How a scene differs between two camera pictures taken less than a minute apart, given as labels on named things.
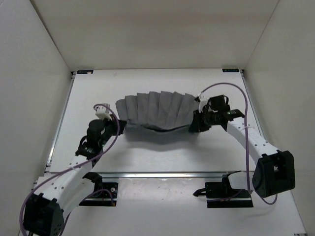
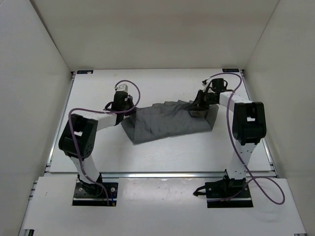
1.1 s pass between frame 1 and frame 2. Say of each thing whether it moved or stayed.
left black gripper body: moved
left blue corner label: stayed
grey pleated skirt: moved
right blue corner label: stayed
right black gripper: moved
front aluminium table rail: stayed
